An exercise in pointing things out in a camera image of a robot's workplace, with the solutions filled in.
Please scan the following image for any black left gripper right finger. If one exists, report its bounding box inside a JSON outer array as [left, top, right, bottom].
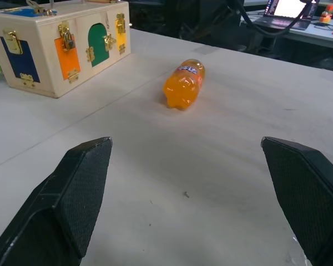
[[260, 136, 333, 266]]

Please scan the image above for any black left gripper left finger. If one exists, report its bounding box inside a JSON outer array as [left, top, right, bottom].
[[0, 136, 113, 266]]

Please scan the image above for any wooden lock box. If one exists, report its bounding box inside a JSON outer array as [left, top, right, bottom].
[[0, 0, 132, 99]]

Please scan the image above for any white background desk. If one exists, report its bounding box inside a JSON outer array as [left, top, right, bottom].
[[240, 0, 333, 51]]

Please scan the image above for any orange soda bottle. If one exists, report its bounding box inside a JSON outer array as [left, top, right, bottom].
[[163, 58, 206, 111]]

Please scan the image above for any orange toy figure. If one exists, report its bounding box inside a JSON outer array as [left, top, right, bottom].
[[319, 4, 333, 23]]

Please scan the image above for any open laptop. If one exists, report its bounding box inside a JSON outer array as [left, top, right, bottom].
[[254, 0, 319, 30]]

